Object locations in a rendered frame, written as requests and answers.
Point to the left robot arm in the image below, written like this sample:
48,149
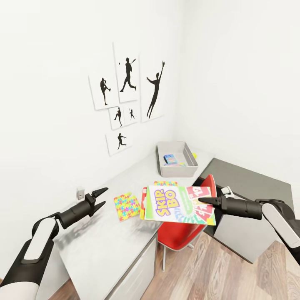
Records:
24,277

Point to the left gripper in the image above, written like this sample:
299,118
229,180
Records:
88,207

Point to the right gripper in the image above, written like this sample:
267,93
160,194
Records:
228,206

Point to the swivel chair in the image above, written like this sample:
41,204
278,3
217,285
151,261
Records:
177,236

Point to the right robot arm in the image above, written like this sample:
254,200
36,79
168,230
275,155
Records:
277,213

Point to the desk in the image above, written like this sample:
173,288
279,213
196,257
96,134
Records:
112,260

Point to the toy box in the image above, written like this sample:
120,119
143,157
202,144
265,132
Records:
182,154

